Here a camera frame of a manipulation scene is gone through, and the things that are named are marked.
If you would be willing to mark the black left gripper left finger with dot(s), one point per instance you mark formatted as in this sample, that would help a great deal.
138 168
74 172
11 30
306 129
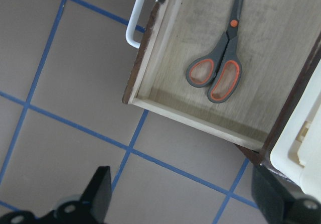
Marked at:
91 207

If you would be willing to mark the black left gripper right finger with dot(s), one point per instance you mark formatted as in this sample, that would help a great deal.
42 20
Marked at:
280 204

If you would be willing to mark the grey orange scissors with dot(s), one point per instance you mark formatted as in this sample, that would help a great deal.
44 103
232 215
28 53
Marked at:
220 69

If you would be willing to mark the wooden drawer with white handle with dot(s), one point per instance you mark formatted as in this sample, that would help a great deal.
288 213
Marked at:
275 38

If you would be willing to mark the dark brown wooden cabinet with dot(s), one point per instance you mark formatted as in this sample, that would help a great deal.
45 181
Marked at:
262 156

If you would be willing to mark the white plastic container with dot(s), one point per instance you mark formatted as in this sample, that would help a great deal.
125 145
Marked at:
296 153

